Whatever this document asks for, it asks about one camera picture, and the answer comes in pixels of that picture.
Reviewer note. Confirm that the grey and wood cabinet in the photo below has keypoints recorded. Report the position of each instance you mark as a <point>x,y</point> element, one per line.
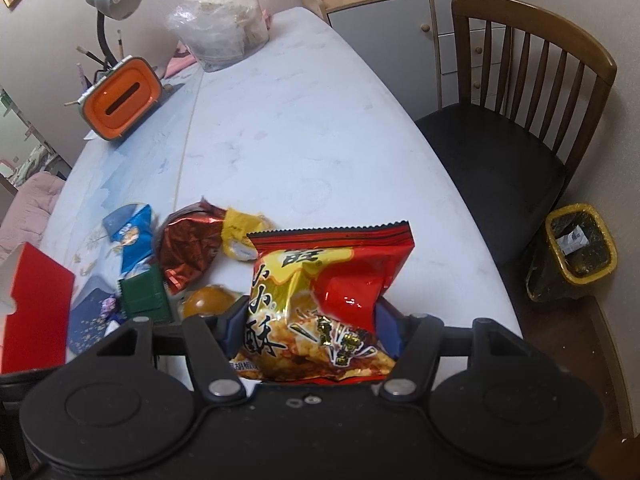
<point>385,35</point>

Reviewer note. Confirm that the wooden chair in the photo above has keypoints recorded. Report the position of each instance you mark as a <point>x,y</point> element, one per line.
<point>500,160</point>

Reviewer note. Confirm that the yellow snack packet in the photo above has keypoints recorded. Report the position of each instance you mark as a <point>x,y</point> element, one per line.
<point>242,235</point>

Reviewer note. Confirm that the pink cloth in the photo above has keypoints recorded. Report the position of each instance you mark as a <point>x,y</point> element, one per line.
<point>179,62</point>

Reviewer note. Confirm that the red cardboard box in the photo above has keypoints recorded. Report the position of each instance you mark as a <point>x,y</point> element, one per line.
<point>40,305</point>

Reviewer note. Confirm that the holder with brushes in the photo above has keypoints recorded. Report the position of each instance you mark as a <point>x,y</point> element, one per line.
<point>92,67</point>

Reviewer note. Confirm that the green snack packet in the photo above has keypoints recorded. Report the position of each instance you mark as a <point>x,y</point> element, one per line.
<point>145,295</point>

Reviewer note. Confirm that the yellow trash bin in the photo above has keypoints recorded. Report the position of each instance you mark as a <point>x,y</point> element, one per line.
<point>575,255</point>

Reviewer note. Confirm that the white fluffy object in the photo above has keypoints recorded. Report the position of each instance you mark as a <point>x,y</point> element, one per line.
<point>220,25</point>

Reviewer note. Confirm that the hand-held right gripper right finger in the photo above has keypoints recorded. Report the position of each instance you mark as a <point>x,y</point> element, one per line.
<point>387,332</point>

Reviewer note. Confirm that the red and yellow snack bag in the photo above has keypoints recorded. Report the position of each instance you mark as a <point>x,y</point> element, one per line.
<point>330,285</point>

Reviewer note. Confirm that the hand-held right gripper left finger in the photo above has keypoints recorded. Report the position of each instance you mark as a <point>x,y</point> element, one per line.
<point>234,327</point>

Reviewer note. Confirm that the orange tissue box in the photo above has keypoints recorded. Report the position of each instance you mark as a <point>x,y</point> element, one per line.
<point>122,97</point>

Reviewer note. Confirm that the pink blanket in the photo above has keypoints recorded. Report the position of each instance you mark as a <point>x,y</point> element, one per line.
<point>25,210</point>

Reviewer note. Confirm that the brown foil snack packet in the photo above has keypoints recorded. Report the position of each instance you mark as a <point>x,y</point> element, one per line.
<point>190,250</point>

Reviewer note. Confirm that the blue snack packet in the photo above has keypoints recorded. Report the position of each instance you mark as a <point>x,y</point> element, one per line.
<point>132,240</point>

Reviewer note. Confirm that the purple wrapped candy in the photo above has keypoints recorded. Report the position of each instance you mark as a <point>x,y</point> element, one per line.
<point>111,306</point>

